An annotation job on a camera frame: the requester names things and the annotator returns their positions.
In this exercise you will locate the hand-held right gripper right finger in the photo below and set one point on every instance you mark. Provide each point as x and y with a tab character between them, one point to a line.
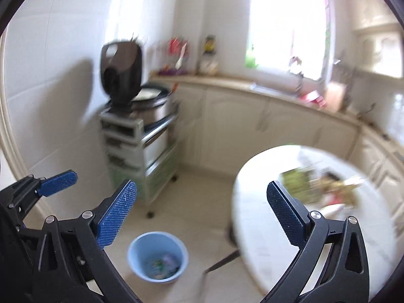
287	214

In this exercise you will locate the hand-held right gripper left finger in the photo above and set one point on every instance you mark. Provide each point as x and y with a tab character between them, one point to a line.
116	214

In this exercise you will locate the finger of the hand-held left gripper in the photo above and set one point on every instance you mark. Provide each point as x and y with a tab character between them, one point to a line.
58	183

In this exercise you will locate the blue plastic waste bin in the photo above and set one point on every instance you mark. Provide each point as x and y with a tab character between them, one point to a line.
156	258

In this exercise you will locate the green packet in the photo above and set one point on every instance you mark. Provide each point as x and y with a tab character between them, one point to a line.
295	183

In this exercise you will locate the white round table black legs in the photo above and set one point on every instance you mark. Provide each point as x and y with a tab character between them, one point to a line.
252	221

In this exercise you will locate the heap of brown yellow scraps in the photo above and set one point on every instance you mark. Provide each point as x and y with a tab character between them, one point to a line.
334	189

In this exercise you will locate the pile of mixed litter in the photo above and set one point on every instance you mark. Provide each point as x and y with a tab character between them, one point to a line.
164	263

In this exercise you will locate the white wheeled kitchen cart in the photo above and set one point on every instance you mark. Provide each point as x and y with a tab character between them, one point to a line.
126	139

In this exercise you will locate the white box appliance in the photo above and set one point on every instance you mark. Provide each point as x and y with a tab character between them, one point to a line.
156	148

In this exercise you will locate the cream kitchen base cabinets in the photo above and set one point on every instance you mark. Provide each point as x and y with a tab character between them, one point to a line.
227	120

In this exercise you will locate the red cloth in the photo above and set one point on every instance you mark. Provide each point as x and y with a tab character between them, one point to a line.
314	98

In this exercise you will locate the wooden cutting board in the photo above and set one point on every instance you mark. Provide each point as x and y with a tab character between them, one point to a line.
334	96

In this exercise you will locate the black and silver rice cooker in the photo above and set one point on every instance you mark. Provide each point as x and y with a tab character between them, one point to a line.
121	69

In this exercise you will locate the sink faucet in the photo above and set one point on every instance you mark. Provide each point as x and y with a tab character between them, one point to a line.
297	72

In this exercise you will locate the dish rack with red utensils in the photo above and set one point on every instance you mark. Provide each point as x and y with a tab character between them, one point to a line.
175	53

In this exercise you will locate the yellow and dark bottle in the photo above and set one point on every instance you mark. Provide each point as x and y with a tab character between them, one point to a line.
208	53

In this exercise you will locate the bright window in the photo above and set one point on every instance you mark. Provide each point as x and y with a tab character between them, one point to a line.
284	25

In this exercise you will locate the cream wall cabinet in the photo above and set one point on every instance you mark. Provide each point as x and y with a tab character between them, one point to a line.
378	34

